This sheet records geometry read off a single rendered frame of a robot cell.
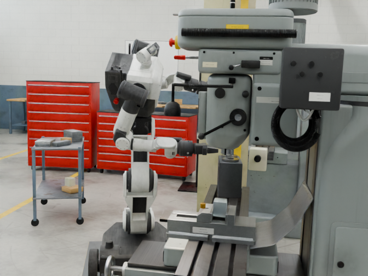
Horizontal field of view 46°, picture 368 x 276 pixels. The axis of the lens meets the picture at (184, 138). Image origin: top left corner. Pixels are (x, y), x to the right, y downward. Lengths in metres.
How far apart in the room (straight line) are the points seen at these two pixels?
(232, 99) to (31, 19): 10.87
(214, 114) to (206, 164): 1.92
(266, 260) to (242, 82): 0.75
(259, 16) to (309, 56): 0.34
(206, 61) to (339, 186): 0.72
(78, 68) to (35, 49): 1.28
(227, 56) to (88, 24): 10.09
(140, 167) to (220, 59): 0.99
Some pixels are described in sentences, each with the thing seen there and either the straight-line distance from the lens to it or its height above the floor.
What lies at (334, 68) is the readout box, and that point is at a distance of 1.56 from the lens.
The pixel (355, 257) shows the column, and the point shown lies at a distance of 1.88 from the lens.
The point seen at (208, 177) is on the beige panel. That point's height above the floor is 0.75.
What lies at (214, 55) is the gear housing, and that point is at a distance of 1.79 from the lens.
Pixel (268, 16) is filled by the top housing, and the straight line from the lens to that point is 1.79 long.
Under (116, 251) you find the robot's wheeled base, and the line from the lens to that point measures 2.59.
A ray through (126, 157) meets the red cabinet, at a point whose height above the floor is 0.30.
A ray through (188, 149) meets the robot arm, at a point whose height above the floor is 1.22.
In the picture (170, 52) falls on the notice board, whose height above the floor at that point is 2.17.
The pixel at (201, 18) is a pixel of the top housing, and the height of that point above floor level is 1.84.
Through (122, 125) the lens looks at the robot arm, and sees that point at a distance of 2.31.
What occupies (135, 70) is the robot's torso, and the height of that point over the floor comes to 1.63.
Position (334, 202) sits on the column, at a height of 1.14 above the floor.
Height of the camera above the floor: 1.62
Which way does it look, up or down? 8 degrees down
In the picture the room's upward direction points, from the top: 2 degrees clockwise
